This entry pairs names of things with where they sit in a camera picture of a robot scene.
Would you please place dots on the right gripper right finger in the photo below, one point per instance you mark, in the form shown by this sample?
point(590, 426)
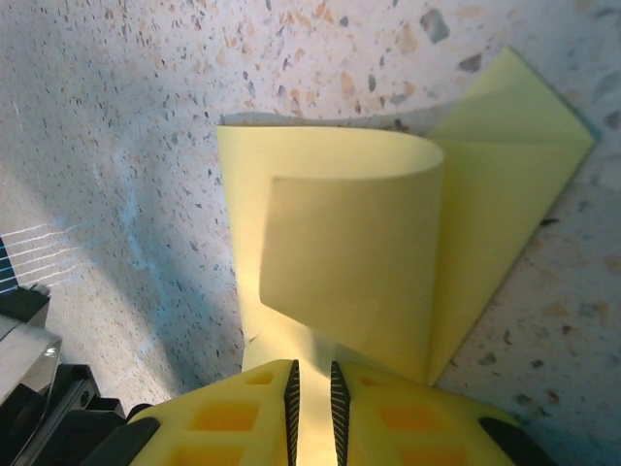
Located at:
point(427, 427)

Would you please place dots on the yellow square paper sheet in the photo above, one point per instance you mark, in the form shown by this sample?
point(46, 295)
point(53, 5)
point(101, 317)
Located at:
point(349, 242)

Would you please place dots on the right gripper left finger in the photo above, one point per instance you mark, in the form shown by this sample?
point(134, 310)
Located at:
point(218, 427)

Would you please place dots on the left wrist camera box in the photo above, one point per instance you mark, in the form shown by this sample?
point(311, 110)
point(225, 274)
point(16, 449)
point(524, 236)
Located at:
point(24, 349)

